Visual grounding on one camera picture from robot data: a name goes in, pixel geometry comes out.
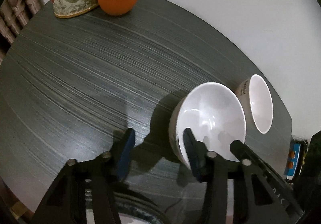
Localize white ribbed bowl pink base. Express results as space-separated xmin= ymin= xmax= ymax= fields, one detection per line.
xmin=168 ymin=82 xmax=246 ymax=169

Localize white bowl black lettering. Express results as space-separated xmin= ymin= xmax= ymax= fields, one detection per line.
xmin=235 ymin=74 xmax=274 ymax=134

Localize white plate pink roses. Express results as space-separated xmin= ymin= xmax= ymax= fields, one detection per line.
xmin=85 ymin=188 xmax=166 ymax=224

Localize blue box on shelf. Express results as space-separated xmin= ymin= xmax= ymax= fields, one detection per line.
xmin=284 ymin=141 xmax=301 ymax=180

